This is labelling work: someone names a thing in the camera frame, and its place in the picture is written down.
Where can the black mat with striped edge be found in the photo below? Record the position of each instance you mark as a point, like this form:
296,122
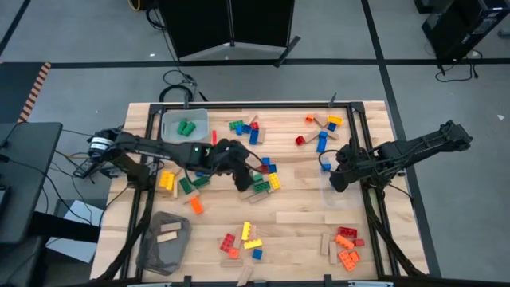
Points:
16,91

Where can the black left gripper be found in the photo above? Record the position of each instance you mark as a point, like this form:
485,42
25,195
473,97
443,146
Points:
227,157

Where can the long green toy brick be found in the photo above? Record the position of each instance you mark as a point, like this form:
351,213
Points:
189,128
185,185
236,124
182,126
258,177
261,186
201,181

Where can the long orange toy brick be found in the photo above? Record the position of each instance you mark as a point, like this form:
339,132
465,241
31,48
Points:
196,206
347,260
344,241

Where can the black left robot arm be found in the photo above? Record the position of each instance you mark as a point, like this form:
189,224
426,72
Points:
159,150

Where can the black side cart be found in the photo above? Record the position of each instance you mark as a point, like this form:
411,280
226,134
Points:
28,179

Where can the dark grey plastic bin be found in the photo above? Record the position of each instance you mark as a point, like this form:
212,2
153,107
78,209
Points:
159,255

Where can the black folding partition screen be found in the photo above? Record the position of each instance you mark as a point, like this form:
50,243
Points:
223,28

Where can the black equipment case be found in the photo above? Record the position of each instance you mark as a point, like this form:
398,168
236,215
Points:
462,28

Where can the white sheet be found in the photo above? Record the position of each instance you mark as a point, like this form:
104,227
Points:
79,215

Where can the white plastic bin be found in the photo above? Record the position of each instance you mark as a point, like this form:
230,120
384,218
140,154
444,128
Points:
171,119

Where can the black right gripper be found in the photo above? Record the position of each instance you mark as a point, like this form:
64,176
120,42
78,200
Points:
352,161

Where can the clear plastic bin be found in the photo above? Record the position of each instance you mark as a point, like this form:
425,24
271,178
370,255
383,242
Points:
346,201

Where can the long red toy brick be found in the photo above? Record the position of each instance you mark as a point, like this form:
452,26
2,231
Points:
228,242
347,232

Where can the small red toy brick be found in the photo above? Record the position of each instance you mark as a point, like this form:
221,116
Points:
359,242
264,169
300,140
254,125

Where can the amber yellow toy brick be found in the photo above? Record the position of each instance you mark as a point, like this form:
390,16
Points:
164,179

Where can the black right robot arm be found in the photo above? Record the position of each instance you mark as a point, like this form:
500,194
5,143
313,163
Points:
418,145

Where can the black power adapter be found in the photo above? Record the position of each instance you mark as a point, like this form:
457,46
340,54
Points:
84,169

